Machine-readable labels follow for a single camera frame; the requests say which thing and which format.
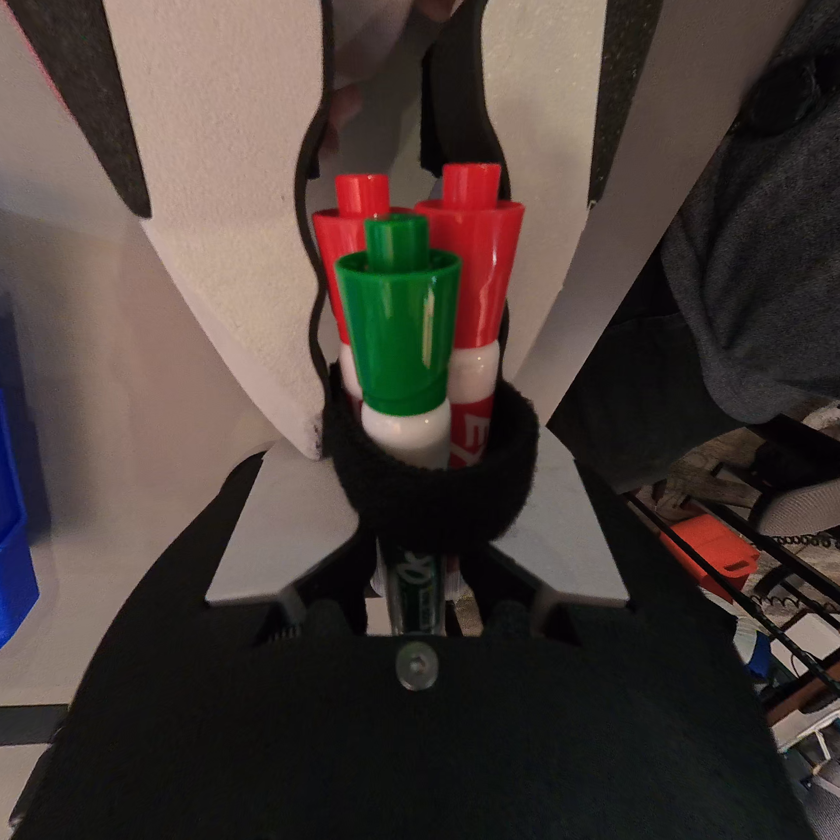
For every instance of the black round button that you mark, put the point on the black round button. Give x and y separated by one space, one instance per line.
781 92

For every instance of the green dry erase marker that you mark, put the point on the green dry erase marker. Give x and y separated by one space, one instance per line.
394 328

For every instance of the red dry erase marker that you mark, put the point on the red dry erase marker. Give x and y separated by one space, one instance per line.
361 193
479 275

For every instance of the person's right hand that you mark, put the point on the person's right hand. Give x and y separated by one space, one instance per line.
346 111

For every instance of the grey sweater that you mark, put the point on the grey sweater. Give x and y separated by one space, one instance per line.
754 262

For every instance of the grey shoe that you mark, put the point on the grey shoe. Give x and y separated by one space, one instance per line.
800 512

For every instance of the blue plastic bin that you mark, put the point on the blue plastic bin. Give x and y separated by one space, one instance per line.
13 525

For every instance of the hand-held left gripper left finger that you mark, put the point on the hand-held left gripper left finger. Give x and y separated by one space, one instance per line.
262 551

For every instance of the orange plastic box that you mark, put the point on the orange plastic box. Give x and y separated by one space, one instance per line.
712 554

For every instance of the black tape strip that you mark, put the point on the black tape strip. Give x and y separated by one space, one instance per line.
33 725

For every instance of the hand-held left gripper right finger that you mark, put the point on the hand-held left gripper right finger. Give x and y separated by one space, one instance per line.
564 525

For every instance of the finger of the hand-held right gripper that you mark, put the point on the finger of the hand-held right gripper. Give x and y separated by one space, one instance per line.
216 197
544 98

